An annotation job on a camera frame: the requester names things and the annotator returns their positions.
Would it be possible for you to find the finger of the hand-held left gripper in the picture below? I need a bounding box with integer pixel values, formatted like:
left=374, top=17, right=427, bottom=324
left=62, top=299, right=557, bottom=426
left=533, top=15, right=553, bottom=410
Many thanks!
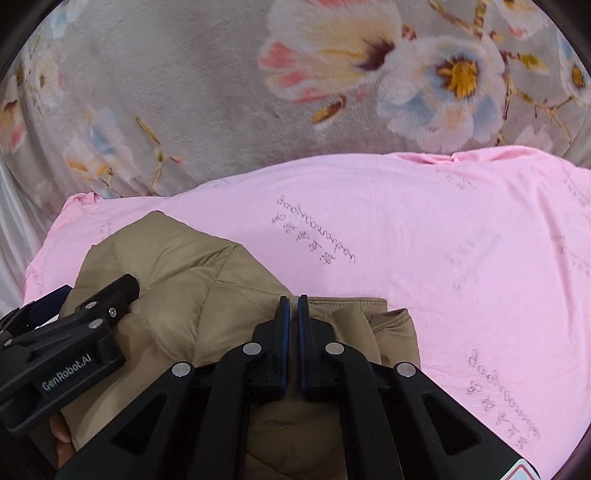
left=0, top=274, right=140, bottom=437
left=0, top=285, right=75, bottom=345

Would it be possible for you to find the pink printed bed sheet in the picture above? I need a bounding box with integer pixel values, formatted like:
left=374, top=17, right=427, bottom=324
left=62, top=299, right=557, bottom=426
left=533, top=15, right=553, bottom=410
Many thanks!
left=23, top=143, right=591, bottom=479

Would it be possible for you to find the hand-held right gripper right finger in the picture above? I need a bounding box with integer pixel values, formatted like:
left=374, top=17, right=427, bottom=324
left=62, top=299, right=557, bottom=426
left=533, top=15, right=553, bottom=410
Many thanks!
left=298, top=294, right=541, bottom=480

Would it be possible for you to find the khaki quilted puffer jacket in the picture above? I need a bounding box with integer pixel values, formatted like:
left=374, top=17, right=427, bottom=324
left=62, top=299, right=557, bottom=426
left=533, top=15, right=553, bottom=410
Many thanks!
left=58, top=211, right=421, bottom=480

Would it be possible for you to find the person's left hand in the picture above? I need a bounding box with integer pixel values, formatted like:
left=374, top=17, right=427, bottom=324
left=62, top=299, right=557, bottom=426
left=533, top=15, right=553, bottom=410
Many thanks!
left=48, top=412, right=77, bottom=462

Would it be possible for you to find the white satin curtain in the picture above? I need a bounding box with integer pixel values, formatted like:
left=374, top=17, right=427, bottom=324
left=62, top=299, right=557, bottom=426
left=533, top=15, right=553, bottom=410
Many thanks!
left=0, top=151, right=71, bottom=315

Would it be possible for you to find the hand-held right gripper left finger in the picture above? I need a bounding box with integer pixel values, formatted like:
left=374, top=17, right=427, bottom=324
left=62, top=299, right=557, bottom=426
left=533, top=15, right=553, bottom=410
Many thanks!
left=55, top=296, right=291, bottom=480

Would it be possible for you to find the grey floral blanket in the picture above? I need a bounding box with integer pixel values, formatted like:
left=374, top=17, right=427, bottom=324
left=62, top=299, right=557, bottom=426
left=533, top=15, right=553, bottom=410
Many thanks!
left=0, top=0, right=591, bottom=209

